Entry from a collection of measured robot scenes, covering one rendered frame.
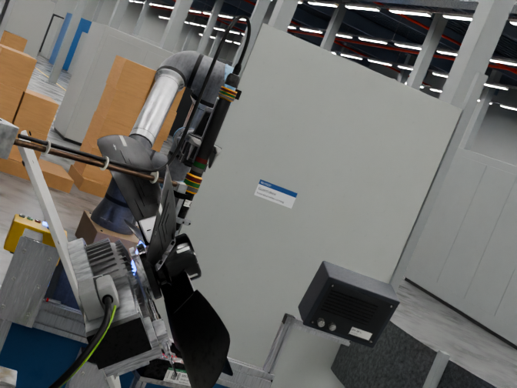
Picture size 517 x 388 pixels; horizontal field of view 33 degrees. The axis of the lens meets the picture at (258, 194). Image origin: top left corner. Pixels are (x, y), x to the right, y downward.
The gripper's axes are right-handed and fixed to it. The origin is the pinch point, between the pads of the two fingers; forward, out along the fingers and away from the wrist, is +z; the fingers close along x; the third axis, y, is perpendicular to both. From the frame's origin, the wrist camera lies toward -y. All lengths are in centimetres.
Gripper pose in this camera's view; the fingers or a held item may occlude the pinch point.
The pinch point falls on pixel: (208, 146)
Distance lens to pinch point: 223.8
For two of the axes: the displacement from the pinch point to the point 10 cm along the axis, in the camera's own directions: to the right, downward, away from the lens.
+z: 2.3, 1.7, -9.6
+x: -9.0, -3.4, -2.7
